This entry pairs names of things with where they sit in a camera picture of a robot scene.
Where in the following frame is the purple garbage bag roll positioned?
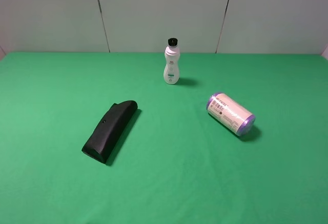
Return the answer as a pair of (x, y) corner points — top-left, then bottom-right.
(206, 92), (256, 136)

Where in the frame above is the white bottle with black brush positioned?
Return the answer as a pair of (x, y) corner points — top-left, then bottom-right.
(163, 38), (180, 85)

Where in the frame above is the black leather glasses case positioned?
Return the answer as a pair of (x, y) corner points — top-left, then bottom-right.
(81, 100), (138, 164)

